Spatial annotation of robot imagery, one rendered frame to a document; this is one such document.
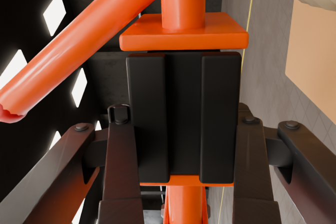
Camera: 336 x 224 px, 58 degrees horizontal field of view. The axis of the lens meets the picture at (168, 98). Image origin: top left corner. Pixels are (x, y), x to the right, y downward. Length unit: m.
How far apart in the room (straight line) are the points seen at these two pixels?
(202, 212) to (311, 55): 0.20
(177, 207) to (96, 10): 0.13
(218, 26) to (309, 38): 0.20
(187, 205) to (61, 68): 0.11
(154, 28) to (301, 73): 0.24
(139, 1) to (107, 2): 0.02
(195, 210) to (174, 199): 0.02
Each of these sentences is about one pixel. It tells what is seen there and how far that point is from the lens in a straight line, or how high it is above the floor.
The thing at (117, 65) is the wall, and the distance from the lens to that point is 11.00.
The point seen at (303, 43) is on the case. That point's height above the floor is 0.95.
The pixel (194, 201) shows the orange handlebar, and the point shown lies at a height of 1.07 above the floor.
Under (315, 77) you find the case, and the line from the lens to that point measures 0.33.
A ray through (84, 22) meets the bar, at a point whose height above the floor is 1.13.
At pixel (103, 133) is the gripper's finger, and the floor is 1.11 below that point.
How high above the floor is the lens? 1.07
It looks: 3 degrees up
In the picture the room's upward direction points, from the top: 91 degrees counter-clockwise
